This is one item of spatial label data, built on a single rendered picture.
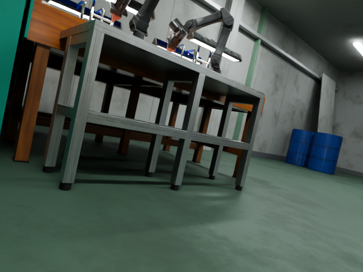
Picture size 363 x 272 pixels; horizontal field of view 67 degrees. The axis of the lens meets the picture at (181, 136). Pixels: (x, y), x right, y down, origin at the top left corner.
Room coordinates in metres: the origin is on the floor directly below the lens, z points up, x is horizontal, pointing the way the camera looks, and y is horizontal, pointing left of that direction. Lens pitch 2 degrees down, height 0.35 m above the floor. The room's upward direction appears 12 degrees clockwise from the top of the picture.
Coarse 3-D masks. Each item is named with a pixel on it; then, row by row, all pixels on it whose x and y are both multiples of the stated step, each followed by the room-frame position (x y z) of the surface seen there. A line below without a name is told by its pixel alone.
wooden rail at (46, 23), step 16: (32, 16) 1.28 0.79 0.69; (48, 16) 1.31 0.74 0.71; (64, 16) 1.36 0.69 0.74; (32, 32) 1.28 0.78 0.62; (48, 32) 1.32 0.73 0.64; (64, 48) 1.37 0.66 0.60; (80, 48) 1.42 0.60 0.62; (112, 64) 1.53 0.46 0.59; (128, 64) 1.59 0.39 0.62; (160, 80) 1.73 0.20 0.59; (208, 96) 1.99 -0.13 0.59; (224, 96) 2.09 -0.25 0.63
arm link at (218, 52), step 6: (222, 30) 1.77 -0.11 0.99; (228, 30) 1.76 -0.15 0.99; (222, 36) 1.77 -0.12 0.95; (228, 36) 1.78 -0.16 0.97; (222, 42) 1.77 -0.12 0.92; (216, 48) 1.77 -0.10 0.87; (222, 48) 1.77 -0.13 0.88; (216, 54) 1.76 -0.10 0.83; (222, 54) 1.77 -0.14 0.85; (210, 60) 1.76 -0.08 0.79
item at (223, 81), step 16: (64, 32) 1.31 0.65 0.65; (80, 32) 1.14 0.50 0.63; (112, 32) 1.09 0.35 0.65; (112, 48) 1.30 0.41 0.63; (128, 48) 1.23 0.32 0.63; (144, 48) 1.19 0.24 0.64; (160, 48) 1.25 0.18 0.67; (144, 64) 1.53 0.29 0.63; (160, 64) 1.43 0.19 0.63; (176, 64) 1.35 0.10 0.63; (192, 64) 1.39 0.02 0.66; (208, 80) 1.59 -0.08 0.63; (224, 80) 1.56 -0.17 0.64; (240, 96) 1.92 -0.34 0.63; (256, 96) 1.78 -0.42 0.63
